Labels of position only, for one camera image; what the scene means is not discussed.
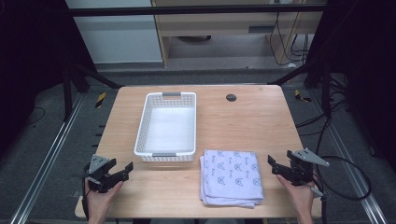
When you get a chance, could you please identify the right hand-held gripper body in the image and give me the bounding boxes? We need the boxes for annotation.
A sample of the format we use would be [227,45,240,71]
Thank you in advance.
[286,147,331,188]

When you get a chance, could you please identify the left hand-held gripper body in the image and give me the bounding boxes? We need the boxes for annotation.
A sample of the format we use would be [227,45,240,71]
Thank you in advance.
[83,154,119,194]

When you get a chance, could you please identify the lilac patterned cloth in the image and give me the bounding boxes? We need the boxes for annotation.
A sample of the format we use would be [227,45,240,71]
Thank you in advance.
[199,148,265,209]

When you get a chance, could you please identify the white plastic basket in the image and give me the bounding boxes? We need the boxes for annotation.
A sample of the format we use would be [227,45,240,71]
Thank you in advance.
[134,91,198,163]

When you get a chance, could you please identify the person's right hand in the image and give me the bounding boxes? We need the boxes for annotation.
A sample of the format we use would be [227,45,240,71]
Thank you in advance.
[276,174,316,219]

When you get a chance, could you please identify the person's left hand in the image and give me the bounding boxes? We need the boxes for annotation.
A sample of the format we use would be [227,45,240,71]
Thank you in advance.
[84,179,124,219]

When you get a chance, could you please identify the yellow black tape strip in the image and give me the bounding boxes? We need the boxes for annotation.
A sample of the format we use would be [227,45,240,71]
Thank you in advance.
[294,89,313,104]
[94,91,107,109]

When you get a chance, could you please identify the black metal stand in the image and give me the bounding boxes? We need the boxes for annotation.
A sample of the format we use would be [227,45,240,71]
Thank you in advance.
[268,50,333,119]
[61,60,124,123]

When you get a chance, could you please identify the black curtain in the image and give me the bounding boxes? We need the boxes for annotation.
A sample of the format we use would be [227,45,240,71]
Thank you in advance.
[311,0,396,175]
[0,0,94,157]

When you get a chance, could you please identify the white cabinet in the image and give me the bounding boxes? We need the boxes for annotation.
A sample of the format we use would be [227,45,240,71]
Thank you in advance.
[64,0,164,65]

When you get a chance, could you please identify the light wooden desk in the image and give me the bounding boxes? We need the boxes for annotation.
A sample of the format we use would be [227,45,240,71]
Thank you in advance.
[150,0,326,67]

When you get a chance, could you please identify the black metal crossbar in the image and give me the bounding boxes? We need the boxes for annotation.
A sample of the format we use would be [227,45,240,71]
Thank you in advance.
[65,4,329,18]

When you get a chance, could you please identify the black floor cables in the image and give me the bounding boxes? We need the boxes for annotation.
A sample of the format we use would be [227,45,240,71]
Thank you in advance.
[294,73,353,157]

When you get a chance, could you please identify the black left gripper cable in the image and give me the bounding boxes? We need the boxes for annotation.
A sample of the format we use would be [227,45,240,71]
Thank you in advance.
[80,163,92,220]

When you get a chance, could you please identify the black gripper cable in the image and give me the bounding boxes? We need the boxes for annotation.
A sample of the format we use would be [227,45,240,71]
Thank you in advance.
[311,155,374,224]
[80,163,92,220]

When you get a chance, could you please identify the aluminium floor rail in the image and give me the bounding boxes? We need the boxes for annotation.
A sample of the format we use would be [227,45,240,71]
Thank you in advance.
[309,88,389,224]
[8,92,86,224]

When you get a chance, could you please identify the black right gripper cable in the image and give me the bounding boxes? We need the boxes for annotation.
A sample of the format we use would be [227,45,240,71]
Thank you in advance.
[311,155,374,224]

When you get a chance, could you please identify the thin black floor cable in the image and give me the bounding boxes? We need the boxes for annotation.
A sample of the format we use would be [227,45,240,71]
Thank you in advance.
[24,106,47,126]

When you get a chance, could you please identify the black desk cables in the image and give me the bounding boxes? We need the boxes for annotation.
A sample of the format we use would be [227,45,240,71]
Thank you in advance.
[268,11,311,67]

